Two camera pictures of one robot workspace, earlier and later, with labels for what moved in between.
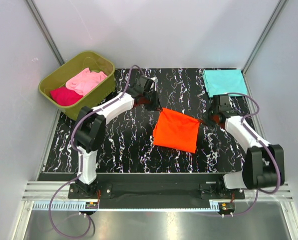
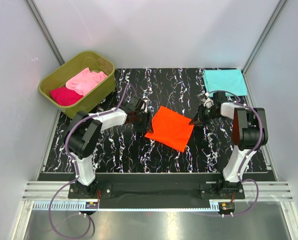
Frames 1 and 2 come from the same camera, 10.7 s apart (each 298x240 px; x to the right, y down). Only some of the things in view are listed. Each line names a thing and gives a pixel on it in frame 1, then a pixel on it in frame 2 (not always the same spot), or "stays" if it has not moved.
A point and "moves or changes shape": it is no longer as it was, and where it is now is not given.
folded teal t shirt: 223,81 stays
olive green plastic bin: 93,60 stays
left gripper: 155,106 to 147,124
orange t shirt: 176,130 moves or changes shape
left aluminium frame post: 45,30 stays
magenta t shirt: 63,96 stays
